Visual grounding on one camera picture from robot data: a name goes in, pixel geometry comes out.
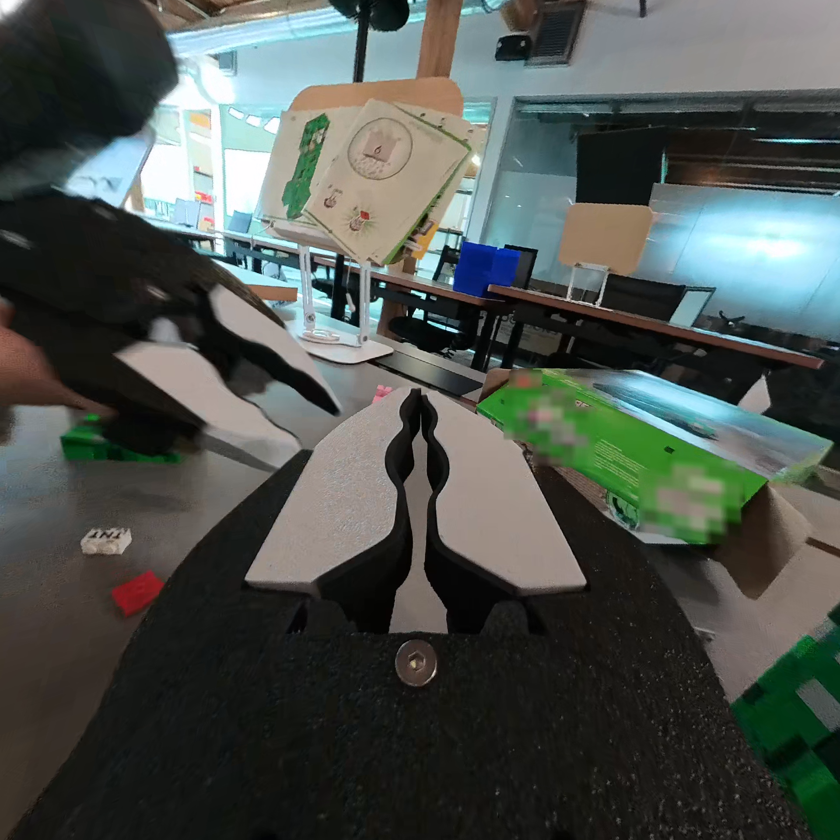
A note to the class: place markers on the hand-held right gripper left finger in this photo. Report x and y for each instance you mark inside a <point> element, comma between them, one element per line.
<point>334,512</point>

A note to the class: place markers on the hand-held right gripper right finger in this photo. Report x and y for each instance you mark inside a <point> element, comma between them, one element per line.
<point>505,518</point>

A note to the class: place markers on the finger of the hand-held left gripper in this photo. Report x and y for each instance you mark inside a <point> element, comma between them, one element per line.
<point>262,325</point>
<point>197,387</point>

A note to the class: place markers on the green lego panel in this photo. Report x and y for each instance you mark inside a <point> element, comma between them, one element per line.
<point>85,446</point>

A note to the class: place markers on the red lego brick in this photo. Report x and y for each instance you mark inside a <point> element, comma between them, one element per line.
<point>138,594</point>

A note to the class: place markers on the pink lego pig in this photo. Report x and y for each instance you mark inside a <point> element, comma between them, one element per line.
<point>384,394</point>

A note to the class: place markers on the white printed lego brick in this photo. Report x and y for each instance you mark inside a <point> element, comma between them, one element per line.
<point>105,541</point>

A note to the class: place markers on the green lego set box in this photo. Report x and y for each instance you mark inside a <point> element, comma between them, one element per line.
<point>689,420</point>

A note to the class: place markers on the person's left hand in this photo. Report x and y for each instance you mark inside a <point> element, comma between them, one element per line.
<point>26,374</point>

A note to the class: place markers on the instruction booklet on stand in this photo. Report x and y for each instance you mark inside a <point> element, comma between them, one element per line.
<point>341,348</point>

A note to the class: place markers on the black tablet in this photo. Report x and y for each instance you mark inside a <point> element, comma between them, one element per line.
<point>426,371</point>

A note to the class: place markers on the creeper picture instruction booklet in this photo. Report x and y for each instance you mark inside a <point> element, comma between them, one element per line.
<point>308,151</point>

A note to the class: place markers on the yellow booklet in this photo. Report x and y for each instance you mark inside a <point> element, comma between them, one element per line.
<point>425,239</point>

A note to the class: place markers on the circle print instruction booklet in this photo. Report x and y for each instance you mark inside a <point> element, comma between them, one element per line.
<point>387,184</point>

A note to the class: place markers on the blue plastic bin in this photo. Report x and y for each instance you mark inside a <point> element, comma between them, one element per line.
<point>485,269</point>

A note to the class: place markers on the black floor lamp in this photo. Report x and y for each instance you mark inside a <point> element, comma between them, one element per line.
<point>359,52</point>

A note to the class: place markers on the wooden board book stand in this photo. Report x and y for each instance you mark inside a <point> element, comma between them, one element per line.
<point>607,239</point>

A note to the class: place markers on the black wall speaker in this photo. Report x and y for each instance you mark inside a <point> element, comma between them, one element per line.
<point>513,47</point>

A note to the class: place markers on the black wall screen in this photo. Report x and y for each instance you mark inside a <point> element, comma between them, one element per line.
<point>620,157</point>

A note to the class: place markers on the white wall vent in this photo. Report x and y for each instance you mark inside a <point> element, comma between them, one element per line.
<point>554,33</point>

